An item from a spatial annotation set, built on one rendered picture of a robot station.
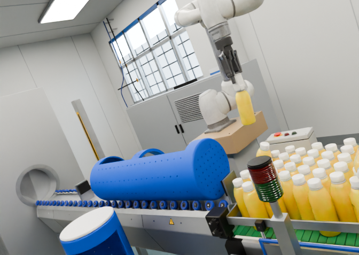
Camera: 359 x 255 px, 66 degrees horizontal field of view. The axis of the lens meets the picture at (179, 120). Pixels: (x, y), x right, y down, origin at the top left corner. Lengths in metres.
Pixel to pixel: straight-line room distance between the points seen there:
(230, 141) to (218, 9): 0.78
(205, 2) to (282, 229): 0.90
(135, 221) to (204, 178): 0.61
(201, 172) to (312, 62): 2.87
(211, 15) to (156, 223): 1.06
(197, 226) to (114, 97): 5.87
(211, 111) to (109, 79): 5.39
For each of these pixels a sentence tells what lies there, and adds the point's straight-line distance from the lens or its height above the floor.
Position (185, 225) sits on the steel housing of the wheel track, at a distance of 1.42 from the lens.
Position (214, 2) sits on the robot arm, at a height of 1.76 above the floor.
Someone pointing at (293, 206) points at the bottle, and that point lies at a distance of 1.09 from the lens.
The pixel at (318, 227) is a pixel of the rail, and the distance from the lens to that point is 0.98.
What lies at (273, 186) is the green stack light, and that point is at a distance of 0.73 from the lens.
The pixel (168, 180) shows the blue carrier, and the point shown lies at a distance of 1.31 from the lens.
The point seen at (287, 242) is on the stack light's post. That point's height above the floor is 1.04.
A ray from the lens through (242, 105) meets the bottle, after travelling 1.26.
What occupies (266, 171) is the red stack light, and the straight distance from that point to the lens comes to 0.71.
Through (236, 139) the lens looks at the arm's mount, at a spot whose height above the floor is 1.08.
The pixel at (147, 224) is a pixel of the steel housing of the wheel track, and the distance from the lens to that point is 1.63.
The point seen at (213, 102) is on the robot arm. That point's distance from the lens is 1.87.
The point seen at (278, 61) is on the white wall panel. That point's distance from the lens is 4.04.
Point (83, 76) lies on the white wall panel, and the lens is 6.82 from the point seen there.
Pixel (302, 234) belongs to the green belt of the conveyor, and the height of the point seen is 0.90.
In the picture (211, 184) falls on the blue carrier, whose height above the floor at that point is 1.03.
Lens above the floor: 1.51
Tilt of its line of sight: 7 degrees down
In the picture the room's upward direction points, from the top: 22 degrees counter-clockwise
